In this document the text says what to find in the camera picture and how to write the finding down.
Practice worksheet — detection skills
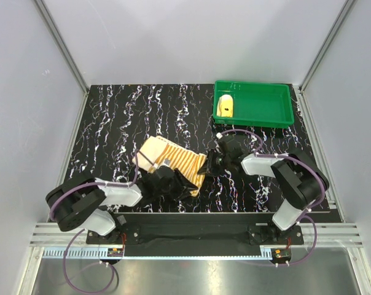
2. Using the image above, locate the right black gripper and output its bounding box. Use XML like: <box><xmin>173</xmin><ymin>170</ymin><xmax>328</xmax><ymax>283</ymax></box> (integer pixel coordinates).
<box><xmin>198</xmin><ymin>149</ymin><xmax>231</xmax><ymax>178</ymax></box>

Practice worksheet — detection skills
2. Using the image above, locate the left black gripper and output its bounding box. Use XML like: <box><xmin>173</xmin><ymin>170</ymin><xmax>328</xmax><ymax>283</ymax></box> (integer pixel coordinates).
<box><xmin>154</xmin><ymin>168</ymin><xmax>197</xmax><ymax>202</ymax></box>

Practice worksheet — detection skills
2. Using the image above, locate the orange striped towel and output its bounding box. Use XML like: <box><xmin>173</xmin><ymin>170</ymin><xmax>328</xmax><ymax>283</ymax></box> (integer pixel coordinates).
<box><xmin>133</xmin><ymin>136</ymin><xmax>207</xmax><ymax>197</ymax></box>

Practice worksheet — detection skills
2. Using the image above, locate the yellow towel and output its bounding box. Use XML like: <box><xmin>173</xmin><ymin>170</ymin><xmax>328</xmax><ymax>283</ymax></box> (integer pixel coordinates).
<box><xmin>216</xmin><ymin>94</ymin><xmax>233</xmax><ymax>117</ymax></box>

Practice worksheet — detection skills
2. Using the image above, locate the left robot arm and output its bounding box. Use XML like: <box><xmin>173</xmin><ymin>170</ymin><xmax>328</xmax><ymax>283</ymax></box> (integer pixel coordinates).
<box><xmin>45</xmin><ymin>165</ymin><xmax>198</xmax><ymax>243</ymax></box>

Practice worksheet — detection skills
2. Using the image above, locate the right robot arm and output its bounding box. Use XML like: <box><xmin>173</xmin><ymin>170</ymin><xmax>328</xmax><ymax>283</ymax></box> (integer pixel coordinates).
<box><xmin>198</xmin><ymin>136</ymin><xmax>330</xmax><ymax>244</ymax></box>

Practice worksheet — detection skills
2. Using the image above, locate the green plastic bin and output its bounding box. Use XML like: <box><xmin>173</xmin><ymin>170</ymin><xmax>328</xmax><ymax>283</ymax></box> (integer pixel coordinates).
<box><xmin>213</xmin><ymin>81</ymin><xmax>294</xmax><ymax>128</ymax></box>

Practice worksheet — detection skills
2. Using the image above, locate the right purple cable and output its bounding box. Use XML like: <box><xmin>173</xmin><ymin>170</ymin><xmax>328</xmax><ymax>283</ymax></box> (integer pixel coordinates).
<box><xmin>217</xmin><ymin>128</ymin><xmax>327</xmax><ymax>267</ymax></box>

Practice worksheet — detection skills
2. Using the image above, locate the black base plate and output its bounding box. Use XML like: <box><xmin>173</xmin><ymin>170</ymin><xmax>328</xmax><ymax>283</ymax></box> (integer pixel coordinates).
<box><xmin>85</xmin><ymin>211</ymin><xmax>304</xmax><ymax>258</ymax></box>

